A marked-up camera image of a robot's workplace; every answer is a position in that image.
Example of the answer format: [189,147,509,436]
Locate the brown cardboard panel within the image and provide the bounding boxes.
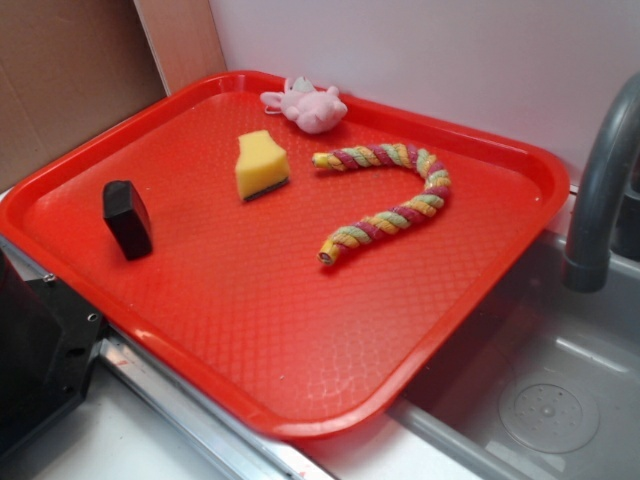
[1,1,226,190]

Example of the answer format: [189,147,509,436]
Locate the pink plush toy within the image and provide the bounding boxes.
[260,77,348,135]

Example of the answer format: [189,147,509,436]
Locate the multicolour twisted rope toy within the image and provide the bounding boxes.
[312,143,452,266]

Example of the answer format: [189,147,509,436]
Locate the grey toy faucet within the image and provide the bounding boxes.
[562,74,639,293]

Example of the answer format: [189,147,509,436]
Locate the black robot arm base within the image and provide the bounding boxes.
[1,255,106,461]

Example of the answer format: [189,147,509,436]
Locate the grey toy sink basin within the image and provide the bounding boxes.
[389,233,639,479]

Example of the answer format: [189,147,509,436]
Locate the black box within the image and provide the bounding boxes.
[102,180,153,261]

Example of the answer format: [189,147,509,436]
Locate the yellow sponge with dark pad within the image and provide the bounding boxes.
[235,130,290,201]

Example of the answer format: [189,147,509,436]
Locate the red plastic tray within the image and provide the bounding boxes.
[1,71,569,439]

